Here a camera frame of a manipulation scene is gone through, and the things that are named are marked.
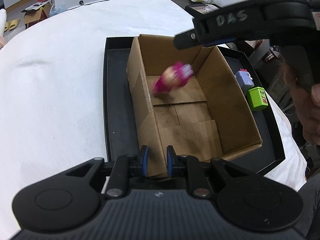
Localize pink bear figurine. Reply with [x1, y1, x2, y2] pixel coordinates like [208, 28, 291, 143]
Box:
[153, 61, 194, 96]

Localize green hexagonal box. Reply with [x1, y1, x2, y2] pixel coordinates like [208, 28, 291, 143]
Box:
[247, 87, 268, 112]

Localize black tray with brown base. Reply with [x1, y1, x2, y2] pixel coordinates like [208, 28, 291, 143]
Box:
[185, 4, 221, 18]

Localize person's right hand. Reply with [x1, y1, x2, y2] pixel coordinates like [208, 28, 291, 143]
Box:
[282, 62, 320, 145]

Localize black shallow tray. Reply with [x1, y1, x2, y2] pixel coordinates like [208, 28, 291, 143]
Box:
[103, 37, 285, 175]

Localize yellow slippers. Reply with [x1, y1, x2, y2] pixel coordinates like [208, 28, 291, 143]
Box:
[4, 18, 20, 32]

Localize brown cardboard box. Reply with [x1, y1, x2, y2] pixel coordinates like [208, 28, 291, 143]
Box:
[127, 35, 263, 176]

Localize white sock foot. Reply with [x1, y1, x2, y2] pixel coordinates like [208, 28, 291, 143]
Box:
[0, 9, 7, 36]

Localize open cardboard box on floor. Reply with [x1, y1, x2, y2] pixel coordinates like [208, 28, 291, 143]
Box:
[21, 1, 51, 28]

